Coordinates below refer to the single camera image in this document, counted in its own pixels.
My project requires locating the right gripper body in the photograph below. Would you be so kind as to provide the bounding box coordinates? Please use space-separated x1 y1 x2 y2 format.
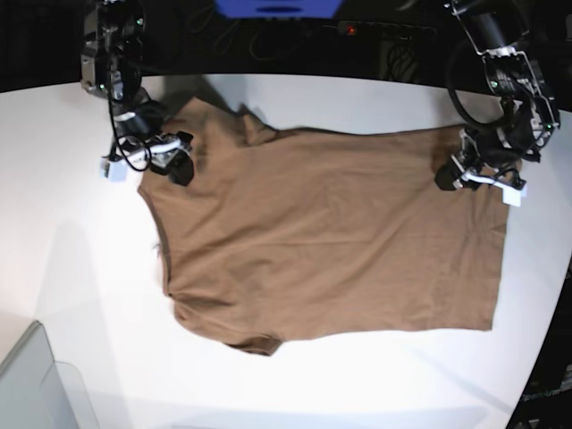
107 131 193 174

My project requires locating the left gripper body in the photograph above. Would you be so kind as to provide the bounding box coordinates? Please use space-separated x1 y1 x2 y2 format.
450 127 526 190

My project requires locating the brown t-shirt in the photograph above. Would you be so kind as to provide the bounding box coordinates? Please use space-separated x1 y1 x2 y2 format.
139 99 509 356

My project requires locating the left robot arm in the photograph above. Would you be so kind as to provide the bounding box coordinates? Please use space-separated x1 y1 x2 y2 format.
434 1 560 193

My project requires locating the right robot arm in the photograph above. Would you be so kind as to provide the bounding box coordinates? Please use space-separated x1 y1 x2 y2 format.
80 1 195 186

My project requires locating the blue bin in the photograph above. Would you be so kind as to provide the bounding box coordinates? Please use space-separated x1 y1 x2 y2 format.
214 0 343 19

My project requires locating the black power strip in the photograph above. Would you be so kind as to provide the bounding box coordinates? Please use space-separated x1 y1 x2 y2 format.
336 21 437 40

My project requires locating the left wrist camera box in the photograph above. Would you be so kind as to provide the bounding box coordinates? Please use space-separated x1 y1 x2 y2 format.
502 184 527 207

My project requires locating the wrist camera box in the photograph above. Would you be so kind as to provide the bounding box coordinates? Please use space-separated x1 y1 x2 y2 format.
502 184 527 207
99 157 128 182

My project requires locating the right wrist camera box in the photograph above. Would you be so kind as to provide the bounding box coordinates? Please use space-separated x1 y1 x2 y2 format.
99 157 128 182

